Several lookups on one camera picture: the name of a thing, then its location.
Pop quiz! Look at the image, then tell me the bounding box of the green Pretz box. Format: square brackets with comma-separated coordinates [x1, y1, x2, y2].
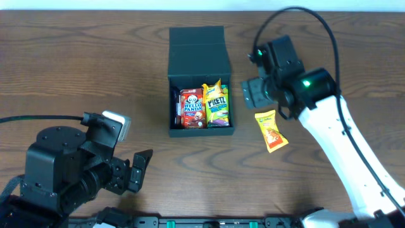
[205, 85, 230, 128]

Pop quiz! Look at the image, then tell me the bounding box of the small yellow lemon snack packet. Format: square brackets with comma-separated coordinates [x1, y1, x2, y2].
[202, 79, 223, 103]

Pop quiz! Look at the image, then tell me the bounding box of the red Hello Panda box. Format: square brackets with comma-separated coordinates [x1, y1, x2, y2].
[180, 88, 206, 129]

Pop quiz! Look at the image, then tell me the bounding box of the black gift box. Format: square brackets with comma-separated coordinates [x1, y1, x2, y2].
[168, 26, 235, 137]

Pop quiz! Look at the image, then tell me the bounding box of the Dairy Milk chocolate bar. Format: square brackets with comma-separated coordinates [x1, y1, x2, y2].
[172, 87, 181, 127]

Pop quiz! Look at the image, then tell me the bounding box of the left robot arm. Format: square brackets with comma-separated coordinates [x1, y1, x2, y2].
[1, 125, 153, 227]

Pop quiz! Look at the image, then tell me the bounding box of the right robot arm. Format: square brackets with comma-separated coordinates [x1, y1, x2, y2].
[242, 36, 404, 227]

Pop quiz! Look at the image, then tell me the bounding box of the long yellow Julie's snack packet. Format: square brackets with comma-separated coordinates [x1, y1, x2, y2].
[254, 110, 289, 153]

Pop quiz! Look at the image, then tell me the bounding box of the right black cable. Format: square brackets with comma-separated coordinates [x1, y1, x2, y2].
[251, 6, 405, 219]

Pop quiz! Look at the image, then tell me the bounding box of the black cable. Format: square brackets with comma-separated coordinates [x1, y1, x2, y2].
[251, 6, 405, 219]
[0, 115, 85, 124]

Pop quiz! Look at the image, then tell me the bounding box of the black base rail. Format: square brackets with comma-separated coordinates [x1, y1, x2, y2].
[68, 215, 304, 228]

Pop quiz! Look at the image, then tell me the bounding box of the left black cable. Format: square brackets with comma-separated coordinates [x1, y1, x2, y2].
[0, 115, 85, 124]

